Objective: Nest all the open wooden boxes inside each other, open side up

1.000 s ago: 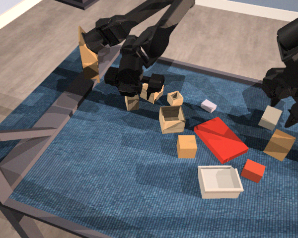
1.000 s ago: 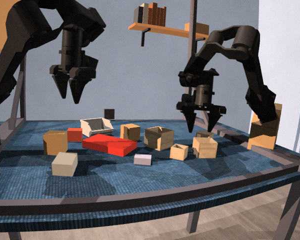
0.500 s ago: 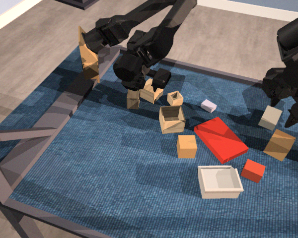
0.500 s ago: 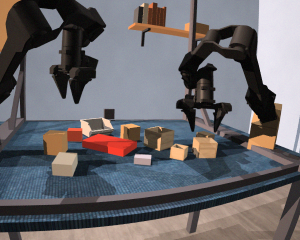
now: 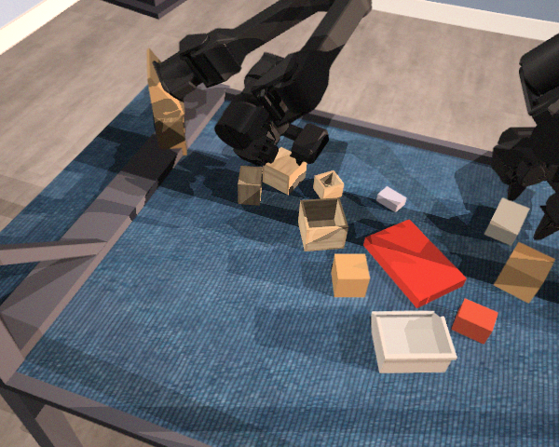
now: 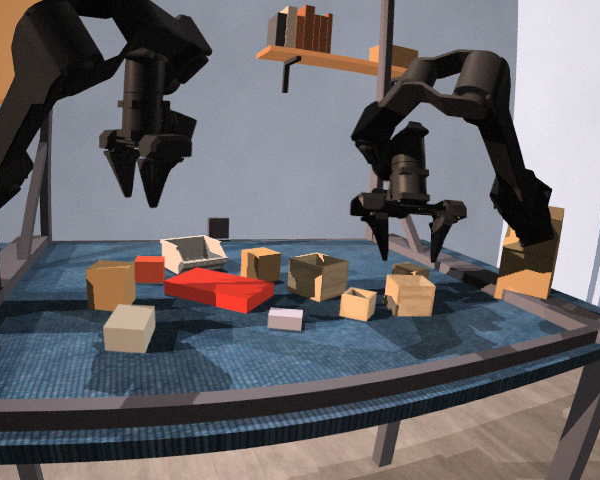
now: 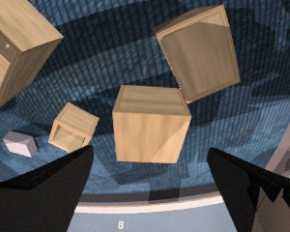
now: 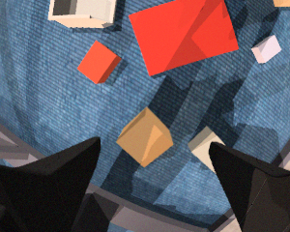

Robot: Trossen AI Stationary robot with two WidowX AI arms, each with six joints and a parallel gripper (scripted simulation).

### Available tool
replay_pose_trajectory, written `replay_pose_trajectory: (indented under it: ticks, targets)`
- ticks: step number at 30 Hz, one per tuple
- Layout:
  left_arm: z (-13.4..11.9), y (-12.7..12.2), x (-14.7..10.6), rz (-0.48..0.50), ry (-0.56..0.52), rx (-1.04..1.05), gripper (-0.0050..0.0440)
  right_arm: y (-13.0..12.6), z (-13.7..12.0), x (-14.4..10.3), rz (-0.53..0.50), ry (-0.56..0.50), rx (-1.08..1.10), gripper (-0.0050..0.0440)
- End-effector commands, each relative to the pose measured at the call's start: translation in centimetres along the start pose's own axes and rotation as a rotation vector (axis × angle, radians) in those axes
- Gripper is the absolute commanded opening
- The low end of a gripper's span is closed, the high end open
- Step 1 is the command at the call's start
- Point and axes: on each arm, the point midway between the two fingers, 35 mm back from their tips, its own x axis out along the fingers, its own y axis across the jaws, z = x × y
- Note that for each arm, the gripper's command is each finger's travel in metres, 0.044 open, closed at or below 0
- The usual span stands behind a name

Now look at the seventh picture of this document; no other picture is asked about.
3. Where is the pale pink rectangular block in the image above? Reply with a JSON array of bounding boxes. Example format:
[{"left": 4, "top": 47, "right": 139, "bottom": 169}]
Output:
[{"left": 3, "top": 131, "right": 37, "bottom": 158}]

